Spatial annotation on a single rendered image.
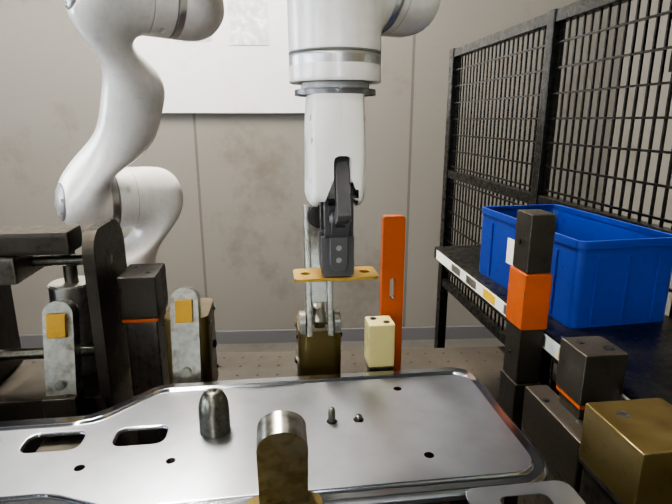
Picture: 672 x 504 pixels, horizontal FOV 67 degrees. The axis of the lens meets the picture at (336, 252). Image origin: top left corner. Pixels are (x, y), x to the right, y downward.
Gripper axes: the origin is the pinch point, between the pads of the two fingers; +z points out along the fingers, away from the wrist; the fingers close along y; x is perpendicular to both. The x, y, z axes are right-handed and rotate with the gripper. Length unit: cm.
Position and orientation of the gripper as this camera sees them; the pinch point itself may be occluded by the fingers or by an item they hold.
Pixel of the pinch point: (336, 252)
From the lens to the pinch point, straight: 50.8
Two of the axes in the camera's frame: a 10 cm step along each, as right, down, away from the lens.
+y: 1.3, 2.5, -9.6
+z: 0.1, 9.7, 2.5
